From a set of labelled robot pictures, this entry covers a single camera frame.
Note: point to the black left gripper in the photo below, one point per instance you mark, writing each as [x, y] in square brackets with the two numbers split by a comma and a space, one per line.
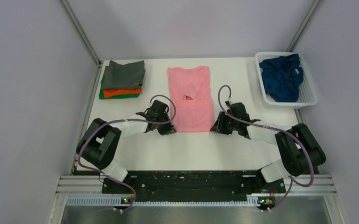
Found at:
[168, 129]

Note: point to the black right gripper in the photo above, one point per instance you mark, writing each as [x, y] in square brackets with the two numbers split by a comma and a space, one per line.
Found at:
[219, 127]

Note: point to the pink t shirt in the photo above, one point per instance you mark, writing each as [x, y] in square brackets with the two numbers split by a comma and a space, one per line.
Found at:
[190, 92]

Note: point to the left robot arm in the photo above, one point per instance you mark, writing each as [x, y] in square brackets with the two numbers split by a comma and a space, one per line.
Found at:
[100, 141]

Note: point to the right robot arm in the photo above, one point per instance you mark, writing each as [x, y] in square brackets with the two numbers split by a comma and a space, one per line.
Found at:
[299, 150]

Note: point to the orange folded t shirt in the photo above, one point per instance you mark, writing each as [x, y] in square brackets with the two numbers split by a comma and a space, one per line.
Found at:
[121, 79]

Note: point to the grey folded t shirt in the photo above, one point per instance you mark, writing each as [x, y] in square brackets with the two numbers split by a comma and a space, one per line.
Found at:
[139, 65]

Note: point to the green folded t shirt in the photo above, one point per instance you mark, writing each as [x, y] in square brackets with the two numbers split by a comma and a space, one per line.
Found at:
[118, 93]

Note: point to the blue t shirt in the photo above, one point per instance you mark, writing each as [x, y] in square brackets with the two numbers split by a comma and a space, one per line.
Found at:
[281, 77]

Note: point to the white plastic basket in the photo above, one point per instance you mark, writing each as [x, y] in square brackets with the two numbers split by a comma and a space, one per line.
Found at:
[307, 93]

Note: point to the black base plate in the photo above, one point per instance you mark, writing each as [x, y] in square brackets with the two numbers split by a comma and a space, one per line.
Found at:
[193, 186]

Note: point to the white cable duct rail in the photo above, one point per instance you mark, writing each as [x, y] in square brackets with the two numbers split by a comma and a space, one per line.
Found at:
[119, 201]

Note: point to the right aluminium frame post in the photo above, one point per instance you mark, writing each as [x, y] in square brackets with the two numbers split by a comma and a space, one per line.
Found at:
[316, 4]

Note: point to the aluminium frame post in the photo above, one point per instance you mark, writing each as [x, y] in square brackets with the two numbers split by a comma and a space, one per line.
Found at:
[316, 4]
[80, 31]

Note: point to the left aluminium frame post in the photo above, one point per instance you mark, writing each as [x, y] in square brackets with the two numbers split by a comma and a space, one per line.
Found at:
[80, 31]

